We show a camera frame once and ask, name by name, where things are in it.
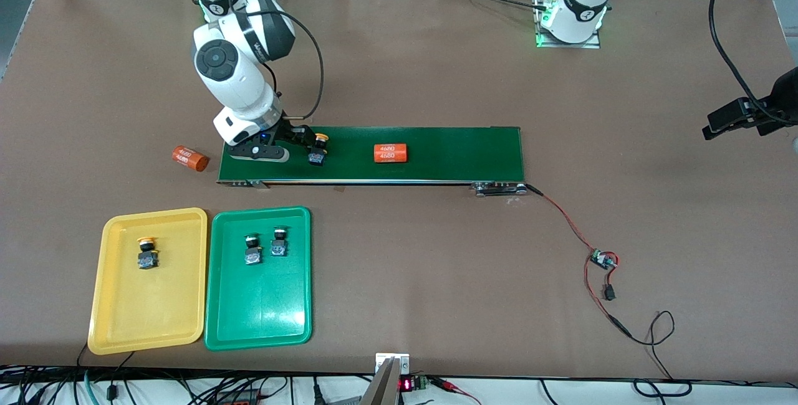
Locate yellow plastic tray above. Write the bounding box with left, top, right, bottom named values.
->
left=87, top=207, right=208, bottom=356

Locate green conveyor belt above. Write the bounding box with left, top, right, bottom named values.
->
left=216, top=125, right=528, bottom=198

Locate red clip lead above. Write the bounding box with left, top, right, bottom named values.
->
left=430, top=377, right=484, bottom=405

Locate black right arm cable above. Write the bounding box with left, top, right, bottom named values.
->
left=246, top=0, right=325, bottom=120

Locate black looped cable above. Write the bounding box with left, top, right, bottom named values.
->
left=630, top=310, right=694, bottom=398

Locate silver mounting bracket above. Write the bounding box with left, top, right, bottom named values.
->
left=375, top=353, right=410, bottom=374

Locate red and black wire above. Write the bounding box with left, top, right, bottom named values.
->
left=526, top=184, right=633, bottom=338

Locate green plastic tray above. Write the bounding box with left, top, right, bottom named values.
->
left=204, top=206, right=312, bottom=351

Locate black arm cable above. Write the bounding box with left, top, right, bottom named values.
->
left=709, top=0, right=792, bottom=125
left=246, top=0, right=325, bottom=120

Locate yellow push button switch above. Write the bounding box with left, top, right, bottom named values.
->
left=308, top=133, right=331, bottom=167
left=137, top=238, right=160, bottom=270

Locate small green circuit board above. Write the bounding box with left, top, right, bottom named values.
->
left=590, top=248, right=621, bottom=269

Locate red plug connector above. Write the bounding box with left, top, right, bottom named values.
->
left=215, top=389, right=262, bottom=405

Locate grey metal bar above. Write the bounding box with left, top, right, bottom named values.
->
left=360, top=358, right=401, bottom=405

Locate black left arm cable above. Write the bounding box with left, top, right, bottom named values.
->
left=709, top=0, right=792, bottom=125

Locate orange cylindrical battery cell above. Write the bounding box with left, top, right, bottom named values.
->
left=171, top=145, right=210, bottom=173
left=373, top=143, right=409, bottom=164

